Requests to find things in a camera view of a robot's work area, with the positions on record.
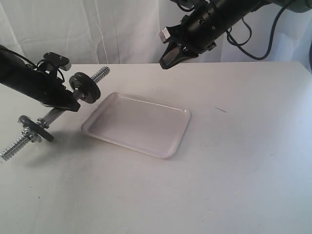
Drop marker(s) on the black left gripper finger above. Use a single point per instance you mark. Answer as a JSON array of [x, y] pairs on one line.
[[62, 103]]

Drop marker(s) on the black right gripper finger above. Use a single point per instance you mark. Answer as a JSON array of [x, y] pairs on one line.
[[175, 54]]

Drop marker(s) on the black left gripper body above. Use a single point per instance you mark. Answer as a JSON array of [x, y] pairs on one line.
[[41, 85]]

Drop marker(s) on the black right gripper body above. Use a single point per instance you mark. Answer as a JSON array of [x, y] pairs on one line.
[[204, 22]]

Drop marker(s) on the chrome threaded dumbbell bar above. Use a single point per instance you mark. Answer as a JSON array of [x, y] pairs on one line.
[[84, 87]]

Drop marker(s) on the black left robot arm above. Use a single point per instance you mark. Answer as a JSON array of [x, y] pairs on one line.
[[13, 71]]

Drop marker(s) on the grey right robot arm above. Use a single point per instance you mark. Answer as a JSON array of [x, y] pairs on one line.
[[244, 7]]

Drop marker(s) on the white backdrop curtain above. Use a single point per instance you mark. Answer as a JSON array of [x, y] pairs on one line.
[[126, 31]]

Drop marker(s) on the white rectangular tray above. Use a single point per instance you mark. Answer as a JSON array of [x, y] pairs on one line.
[[138, 123]]

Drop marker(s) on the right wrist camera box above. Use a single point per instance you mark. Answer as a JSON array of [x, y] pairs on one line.
[[164, 35]]

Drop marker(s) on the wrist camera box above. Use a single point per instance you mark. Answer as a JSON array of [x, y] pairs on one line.
[[59, 61], [164, 35]]

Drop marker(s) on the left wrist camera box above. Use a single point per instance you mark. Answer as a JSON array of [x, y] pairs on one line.
[[59, 61]]

